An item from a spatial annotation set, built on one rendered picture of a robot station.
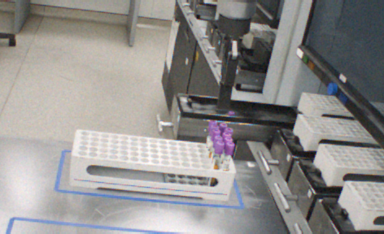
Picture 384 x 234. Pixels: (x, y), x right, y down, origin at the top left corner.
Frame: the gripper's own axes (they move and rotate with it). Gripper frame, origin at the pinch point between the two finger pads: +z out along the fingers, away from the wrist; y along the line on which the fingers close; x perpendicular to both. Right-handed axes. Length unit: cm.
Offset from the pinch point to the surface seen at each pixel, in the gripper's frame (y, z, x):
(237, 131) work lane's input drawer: 1.5, 10.5, -4.9
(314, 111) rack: 5.4, 5.3, -25.5
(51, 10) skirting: 347, 82, 113
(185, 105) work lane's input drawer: 5.3, 5.9, 8.9
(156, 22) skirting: 356, 91, 15
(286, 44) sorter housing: 32.1, -3.9, -22.1
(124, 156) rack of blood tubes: -34.9, -2.7, 22.1
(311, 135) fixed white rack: -10.4, 4.0, -20.1
